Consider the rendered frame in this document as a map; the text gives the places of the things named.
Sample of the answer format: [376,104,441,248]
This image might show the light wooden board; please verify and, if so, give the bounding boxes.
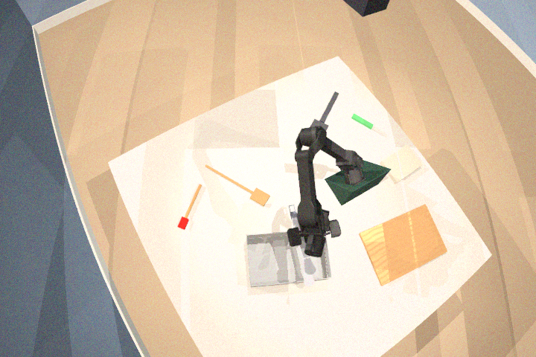
[359,205,447,286]

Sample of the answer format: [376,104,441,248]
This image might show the wooden stick with red block end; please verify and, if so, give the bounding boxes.
[178,184,202,230]

